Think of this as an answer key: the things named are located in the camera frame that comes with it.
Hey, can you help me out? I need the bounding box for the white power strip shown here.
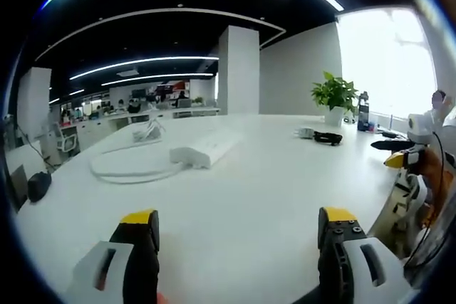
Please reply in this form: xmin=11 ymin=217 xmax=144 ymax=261
xmin=187 ymin=127 xmax=247 ymax=169

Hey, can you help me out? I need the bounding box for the black pouch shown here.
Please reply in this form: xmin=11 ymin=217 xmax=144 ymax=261
xmin=27 ymin=171 xmax=53 ymax=203

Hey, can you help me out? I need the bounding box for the black charger cable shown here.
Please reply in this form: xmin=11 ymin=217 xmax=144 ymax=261
xmin=312 ymin=130 xmax=344 ymax=147

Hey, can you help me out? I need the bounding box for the green potted plant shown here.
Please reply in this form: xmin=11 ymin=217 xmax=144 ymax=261
xmin=310 ymin=70 xmax=360 ymax=127

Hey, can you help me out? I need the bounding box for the dark water bottle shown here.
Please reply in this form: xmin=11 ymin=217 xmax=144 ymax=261
xmin=356 ymin=90 xmax=371 ymax=132

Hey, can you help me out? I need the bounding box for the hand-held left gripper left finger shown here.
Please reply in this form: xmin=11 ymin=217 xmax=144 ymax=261
xmin=71 ymin=207 xmax=161 ymax=304

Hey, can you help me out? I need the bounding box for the white mesh office chair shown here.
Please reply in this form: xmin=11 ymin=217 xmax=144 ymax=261
xmin=52 ymin=121 xmax=80 ymax=158

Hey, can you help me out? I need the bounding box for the white desk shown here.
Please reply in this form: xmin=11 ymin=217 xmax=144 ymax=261
xmin=16 ymin=113 xmax=423 ymax=304

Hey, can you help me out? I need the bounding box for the white power strip cable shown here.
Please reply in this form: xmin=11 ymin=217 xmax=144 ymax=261
xmin=88 ymin=142 xmax=186 ymax=186

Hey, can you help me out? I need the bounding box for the row of office desks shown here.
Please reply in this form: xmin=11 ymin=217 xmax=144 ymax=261
xmin=58 ymin=104 xmax=222 ymax=134

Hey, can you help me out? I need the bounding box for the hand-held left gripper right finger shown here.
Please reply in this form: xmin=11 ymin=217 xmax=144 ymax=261
xmin=316 ymin=206 xmax=416 ymax=304

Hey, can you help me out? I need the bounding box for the white charger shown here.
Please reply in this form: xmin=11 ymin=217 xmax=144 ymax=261
xmin=294 ymin=126 xmax=316 ymax=140

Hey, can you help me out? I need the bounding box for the dark chair back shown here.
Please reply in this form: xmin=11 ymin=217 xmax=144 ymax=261
xmin=9 ymin=164 xmax=29 ymax=213

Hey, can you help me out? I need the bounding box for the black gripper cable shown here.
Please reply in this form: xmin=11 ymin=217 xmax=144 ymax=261
xmin=402 ymin=130 xmax=448 ymax=270

